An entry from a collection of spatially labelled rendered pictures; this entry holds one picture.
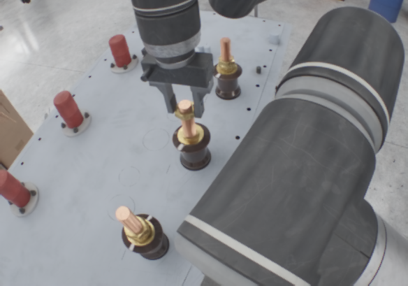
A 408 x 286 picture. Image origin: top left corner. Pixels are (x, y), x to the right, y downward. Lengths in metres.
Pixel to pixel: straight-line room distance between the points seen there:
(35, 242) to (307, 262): 0.75
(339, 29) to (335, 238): 0.23
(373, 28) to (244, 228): 0.27
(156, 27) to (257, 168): 0.28
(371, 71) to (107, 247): 0.66
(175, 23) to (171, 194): 0.45
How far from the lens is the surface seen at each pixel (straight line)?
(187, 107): 0.60
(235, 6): 0.56
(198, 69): 0.49
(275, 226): 0.20
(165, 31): 0.43
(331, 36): 0.34
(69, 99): 0.90
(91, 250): 0.74
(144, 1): 0.41
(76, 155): 0.90
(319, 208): 0.22
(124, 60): 1.10
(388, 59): 0.35
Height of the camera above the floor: 2.00
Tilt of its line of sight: 51 degrees down
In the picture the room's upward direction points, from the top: 8 degrees counter-clockwise
